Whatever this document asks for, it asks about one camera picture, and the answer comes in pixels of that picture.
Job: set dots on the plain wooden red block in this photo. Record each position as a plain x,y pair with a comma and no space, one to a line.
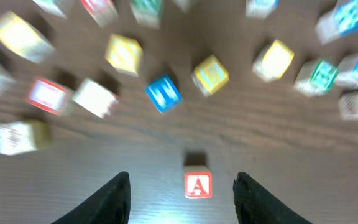
95,98

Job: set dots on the blue T block left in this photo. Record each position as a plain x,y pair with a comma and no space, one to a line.
163,94

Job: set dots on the yellow block left middle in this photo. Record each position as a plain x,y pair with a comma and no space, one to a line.
124,54

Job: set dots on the plain wooden picture block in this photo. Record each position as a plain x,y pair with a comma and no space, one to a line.
23,136

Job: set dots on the red U block left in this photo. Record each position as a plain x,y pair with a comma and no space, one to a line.
185,5

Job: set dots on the yellow block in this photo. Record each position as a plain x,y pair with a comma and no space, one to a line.
124,54
210,75
273,61
23,39

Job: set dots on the yellow block centre left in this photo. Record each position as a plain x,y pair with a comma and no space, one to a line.
210,75

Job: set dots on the green 7 block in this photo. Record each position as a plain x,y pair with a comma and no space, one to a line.
59,8

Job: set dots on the blue P block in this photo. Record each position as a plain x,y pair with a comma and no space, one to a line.
338,22

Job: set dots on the red I block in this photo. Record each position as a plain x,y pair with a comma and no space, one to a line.
50,96

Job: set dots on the blue L block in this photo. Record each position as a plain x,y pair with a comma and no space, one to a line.
260,8

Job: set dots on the yellow block far left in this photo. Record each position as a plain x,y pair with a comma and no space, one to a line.
23,39

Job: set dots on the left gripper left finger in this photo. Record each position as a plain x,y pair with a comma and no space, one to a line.
111,204

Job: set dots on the green Z block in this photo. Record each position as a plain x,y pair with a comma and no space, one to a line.
148,12

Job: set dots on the red A block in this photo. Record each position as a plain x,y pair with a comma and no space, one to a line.
198,182

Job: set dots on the green R block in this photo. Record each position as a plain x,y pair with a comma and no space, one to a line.
316,78

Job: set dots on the red E block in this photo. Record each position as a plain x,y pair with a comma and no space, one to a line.
102,11

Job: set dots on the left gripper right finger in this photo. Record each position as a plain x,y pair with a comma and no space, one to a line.
256,205

